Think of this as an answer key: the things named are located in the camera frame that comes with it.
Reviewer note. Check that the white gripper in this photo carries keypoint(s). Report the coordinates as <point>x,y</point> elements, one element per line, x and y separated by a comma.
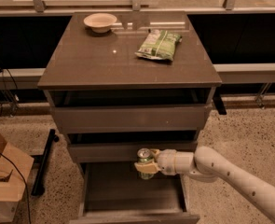
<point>167,161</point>

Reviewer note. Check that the green soda can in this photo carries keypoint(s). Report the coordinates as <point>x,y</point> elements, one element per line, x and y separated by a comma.
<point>144,155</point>

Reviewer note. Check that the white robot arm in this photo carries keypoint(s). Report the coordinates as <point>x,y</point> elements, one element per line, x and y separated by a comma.
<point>206,165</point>

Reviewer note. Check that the grey top drawer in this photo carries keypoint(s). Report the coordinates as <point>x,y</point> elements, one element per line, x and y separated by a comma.
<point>132,119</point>

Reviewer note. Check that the grey drawer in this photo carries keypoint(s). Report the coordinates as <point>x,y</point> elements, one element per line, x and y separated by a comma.
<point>113,193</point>
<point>121,151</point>
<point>132,119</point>

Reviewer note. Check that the grey middle drawer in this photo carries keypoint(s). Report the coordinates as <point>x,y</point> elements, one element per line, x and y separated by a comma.
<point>121,151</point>

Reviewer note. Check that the grey bottom drawer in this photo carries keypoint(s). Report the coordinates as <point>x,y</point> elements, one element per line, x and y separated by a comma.
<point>113,193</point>

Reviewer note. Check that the grey drawer cabinet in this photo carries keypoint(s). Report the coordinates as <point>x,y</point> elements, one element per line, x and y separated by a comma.
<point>92,70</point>

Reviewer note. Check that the black metal stand leg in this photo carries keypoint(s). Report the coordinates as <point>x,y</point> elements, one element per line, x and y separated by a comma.
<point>42,160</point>

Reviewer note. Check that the green chip bag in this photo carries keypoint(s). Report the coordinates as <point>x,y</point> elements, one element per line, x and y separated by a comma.
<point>159,45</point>

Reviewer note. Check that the brown cardboard box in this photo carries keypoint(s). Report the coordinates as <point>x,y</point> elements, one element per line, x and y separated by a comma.
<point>15,167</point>

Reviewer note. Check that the white paper bowl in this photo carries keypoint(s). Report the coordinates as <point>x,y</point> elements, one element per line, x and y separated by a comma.
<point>100,22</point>

